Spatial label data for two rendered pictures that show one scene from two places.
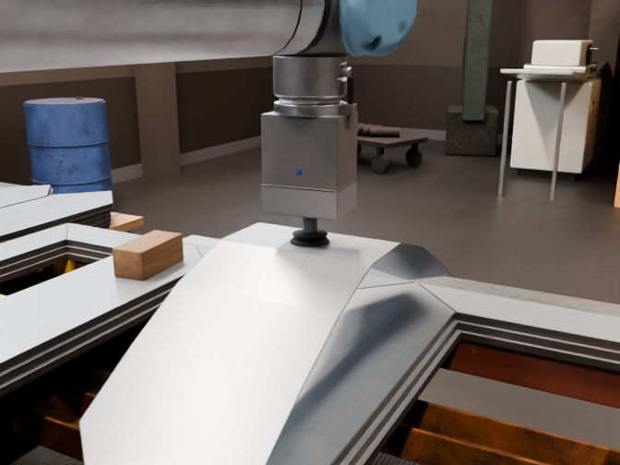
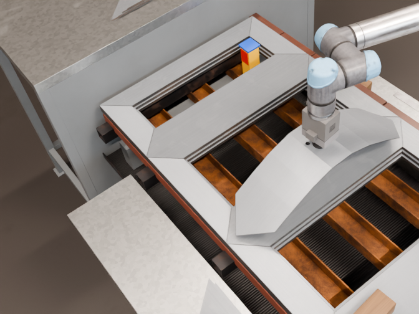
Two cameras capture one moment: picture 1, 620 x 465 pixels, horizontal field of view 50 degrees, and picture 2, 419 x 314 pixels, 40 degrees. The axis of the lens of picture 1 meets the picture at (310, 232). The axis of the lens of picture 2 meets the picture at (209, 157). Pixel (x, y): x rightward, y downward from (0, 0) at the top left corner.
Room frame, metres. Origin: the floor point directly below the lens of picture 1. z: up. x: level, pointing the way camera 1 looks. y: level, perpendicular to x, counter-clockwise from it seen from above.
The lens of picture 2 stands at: (1.75, 0.31, 2.32)
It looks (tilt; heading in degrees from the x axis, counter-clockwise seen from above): 50 degrees down; 214
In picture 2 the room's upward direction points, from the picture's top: 11 degrees counter-clockwise
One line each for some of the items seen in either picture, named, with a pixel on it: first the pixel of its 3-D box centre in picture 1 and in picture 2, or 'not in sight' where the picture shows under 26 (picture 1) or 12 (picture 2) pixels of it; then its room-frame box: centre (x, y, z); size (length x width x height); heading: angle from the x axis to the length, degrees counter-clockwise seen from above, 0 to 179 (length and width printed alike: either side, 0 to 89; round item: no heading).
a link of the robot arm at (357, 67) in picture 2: not in sight; (353, 65); (0.61, 0.06, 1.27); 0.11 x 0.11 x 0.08; 45
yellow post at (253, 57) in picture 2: not in sight; (250, 66); (0.21, -0.44, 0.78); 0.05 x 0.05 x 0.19; 62
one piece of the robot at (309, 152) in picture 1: (316, 154); (317, 123); (0.71, -0.01, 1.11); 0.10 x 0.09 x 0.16; 158
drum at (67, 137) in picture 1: (70, 157); not in sight; (4.72, 1.70, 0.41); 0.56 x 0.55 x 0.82; 62
